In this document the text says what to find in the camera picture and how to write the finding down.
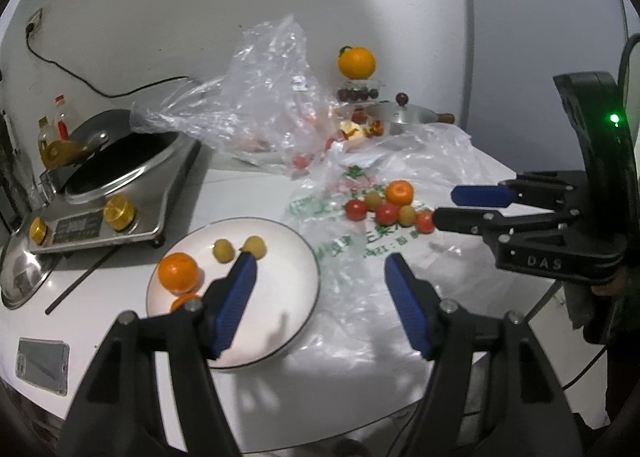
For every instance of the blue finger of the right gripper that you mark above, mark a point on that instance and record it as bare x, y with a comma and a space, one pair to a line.
481, 222
525, 192

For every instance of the steel lid on counter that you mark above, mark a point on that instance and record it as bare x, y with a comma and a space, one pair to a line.
22, 272

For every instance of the red cherry tomato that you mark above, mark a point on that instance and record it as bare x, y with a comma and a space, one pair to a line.
356, 210
424, 222
387, 214

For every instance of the longan beside mandarin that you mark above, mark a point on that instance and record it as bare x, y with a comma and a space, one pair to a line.
373, 200

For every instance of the white round plate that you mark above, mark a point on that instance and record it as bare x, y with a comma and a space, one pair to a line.
286, 290

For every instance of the clear container of dark fruits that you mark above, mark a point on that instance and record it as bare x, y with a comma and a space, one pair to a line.
359, 90

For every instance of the steel induction cooker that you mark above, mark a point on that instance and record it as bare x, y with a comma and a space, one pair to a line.
123, 194

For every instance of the steel saucepan with lid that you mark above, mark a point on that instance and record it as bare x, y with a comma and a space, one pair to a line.
399, 115

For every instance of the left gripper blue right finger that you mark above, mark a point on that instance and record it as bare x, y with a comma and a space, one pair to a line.
418, 307

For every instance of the clear crumpled plastic bag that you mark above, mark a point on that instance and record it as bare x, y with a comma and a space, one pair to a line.
268, 109

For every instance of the sauce bottle red cap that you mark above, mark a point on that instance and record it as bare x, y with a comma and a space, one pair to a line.
63, 117

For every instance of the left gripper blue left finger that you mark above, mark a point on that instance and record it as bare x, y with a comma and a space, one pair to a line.
225, 302

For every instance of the yellow-green longan on plate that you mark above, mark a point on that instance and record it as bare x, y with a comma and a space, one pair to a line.
223, 251

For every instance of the oil bottle yellow cap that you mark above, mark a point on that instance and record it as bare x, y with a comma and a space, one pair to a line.
47, 134

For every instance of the fruit scraps plate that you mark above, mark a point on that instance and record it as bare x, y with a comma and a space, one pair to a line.
357, 126

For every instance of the large orange on container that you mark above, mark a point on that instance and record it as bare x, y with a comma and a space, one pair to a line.
356, 63

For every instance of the smartphone on counter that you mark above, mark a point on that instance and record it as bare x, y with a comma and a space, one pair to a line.
43, 364

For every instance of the black wok with handle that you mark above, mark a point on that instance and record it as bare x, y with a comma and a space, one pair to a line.
102, 149

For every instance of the black power cable cooker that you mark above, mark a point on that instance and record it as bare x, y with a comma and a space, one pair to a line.
30, 30

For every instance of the orange mandarin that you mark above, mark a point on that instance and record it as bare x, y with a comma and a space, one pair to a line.
178, 273

